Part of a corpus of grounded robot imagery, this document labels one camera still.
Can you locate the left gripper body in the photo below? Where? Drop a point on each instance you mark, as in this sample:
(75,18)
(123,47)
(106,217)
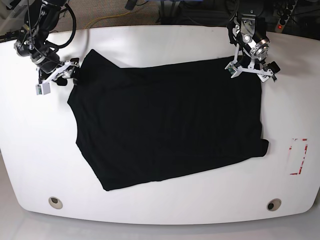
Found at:
(265,71)

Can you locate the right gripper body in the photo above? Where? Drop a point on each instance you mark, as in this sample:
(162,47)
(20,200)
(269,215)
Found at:
(40,60)

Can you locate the black T-shirt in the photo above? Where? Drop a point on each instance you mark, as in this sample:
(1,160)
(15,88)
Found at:
(141,125)

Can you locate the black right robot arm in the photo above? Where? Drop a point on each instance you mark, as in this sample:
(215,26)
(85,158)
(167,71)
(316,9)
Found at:
(41,17)

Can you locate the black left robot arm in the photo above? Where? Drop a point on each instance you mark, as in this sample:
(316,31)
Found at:
(247,31)

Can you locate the red tape rectangle marking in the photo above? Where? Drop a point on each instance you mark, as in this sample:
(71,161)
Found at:
(297,153)

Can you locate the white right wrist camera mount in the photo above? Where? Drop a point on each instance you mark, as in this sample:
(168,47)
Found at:
(63,70)

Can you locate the black power strip red switch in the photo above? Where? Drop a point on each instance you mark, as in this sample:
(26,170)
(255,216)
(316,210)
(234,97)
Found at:
(285,12)

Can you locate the left table cable grommet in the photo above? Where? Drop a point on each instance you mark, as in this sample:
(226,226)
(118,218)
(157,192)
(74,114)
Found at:
(55,203)

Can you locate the table cable grommet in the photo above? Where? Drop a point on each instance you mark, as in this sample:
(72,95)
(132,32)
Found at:
(55,203)
(274,205)

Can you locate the right table cable grommet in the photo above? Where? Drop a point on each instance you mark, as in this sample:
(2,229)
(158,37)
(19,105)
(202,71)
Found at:
(274,205)

